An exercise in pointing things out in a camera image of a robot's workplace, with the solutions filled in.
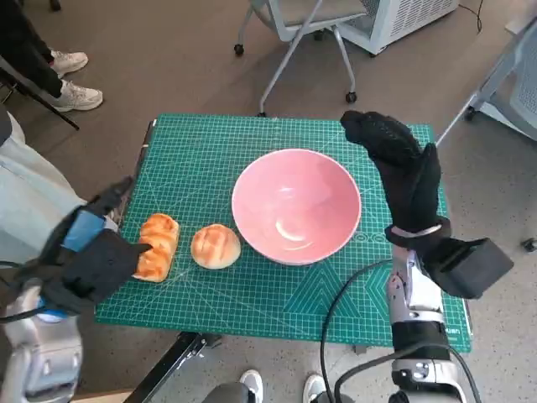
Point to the black left hand blue tape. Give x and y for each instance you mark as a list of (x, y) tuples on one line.
[(84, 231)]

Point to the black knitted gloved right hand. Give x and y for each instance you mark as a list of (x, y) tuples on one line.
[(403, 176)]

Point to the long toy bread loaf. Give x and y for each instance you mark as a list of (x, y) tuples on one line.
[(161, 235)]

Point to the pink bowl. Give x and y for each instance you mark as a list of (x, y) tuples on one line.
[(293, 189)]

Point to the round toy bread bun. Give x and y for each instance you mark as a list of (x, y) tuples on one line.
[(216, 247)]

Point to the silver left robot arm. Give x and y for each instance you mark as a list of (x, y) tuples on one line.
[(42, 357)]

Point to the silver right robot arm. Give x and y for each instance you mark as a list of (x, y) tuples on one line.
[(419, 331)]

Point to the seated person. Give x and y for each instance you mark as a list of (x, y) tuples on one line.
[(29, 201)]

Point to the black metal stand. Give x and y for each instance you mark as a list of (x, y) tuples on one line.
[(63, 119)]

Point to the black chair caster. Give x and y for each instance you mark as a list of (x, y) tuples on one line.
[(529, 243)]

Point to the white perforated cabinet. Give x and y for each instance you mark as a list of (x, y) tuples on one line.
[(419, 17)]

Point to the green cutting mat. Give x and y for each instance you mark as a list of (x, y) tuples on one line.
[(251, 302)]

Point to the grey office chair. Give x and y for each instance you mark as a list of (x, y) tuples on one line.
[(310, 12)]

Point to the person with headset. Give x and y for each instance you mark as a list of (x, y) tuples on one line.
[(25, 50)]

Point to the white shoe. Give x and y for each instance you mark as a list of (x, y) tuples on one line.
[(251, 384), (314, 388)]

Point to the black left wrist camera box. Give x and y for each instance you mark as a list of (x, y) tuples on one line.
[(84, 281)]

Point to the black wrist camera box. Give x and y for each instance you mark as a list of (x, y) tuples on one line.
[(470, 268), (84, 281)]

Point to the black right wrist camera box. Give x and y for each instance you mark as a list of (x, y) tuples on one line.
[(470, 268)]

